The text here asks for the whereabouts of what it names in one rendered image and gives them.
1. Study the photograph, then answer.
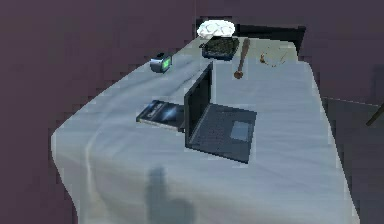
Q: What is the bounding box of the dark blue book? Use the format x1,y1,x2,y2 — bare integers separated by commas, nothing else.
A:
135,99,186,131

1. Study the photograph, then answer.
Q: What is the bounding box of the dark grey open laptop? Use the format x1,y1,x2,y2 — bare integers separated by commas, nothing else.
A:
183,61,258,165

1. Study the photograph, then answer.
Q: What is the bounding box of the grey alarm clock green face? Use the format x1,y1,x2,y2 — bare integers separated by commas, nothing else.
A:
149,52,174,74

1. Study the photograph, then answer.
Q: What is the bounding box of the dark blue tray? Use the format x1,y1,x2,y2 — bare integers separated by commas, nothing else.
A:
199,36,241,62

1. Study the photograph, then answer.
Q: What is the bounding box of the brown wooden baseball bat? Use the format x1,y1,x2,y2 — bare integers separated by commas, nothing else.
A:
233,37,251,80

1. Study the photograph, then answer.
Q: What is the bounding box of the bed with pale blue cover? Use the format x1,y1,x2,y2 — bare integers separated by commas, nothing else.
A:
50,23,362,224

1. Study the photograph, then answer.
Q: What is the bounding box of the white pillow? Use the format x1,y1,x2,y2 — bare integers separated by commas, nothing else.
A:
196,19,237,39

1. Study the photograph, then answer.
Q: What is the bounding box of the brown wooden stick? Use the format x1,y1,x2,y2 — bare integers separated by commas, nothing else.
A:
365,102,384,127

